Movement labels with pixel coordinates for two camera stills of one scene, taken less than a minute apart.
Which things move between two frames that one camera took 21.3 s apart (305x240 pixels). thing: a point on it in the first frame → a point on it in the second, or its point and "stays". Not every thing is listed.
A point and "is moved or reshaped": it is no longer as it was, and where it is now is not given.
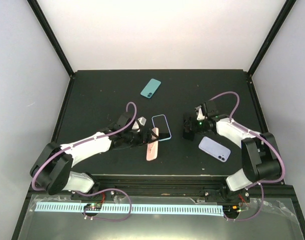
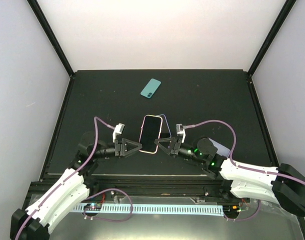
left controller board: [92, 207] stays
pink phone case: [152, 152] is moved or reshaped
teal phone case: [151, 88] stays
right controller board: [230, 209] stays
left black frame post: [43, 22] stays
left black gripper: [143, 140] → [120, 147]
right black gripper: [188, 126] → [173, 142]
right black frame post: [271, 34] stays
